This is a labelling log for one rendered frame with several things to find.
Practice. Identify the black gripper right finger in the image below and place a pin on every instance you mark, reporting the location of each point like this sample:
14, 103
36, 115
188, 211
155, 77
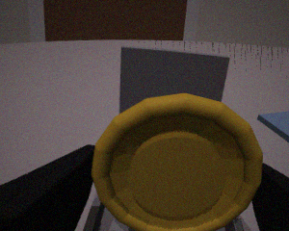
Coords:
271, 201

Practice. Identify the olive-gold round plate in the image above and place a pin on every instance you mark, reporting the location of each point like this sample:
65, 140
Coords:
177, 163

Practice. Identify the grey dish rack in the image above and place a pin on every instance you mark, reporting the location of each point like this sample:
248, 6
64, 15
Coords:
147, 73

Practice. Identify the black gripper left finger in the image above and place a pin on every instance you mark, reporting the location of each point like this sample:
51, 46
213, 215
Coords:
52, 197

